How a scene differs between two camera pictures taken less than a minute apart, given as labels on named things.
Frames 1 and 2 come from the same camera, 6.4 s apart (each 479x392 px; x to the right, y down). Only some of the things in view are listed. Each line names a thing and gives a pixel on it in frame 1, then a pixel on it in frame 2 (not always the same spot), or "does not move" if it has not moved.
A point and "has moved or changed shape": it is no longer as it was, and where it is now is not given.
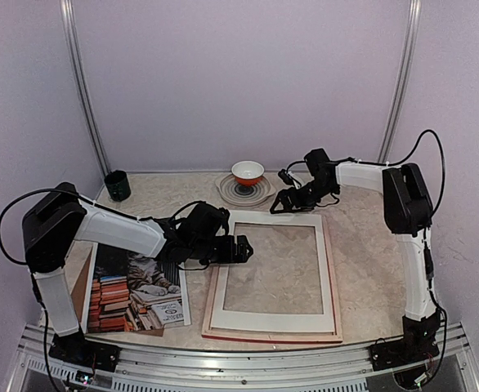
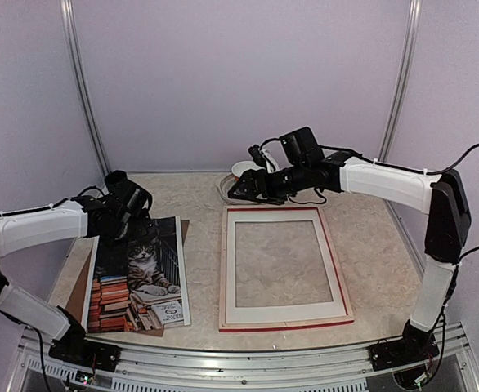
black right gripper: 284,194 → 250,176
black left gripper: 230,256 → 144,226
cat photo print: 134,292 does not move
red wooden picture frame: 336,336 → 223,327
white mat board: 275,320 has moved or changed shape
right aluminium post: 404,78 does not move
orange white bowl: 248,172 does not move
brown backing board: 79,298 does not move
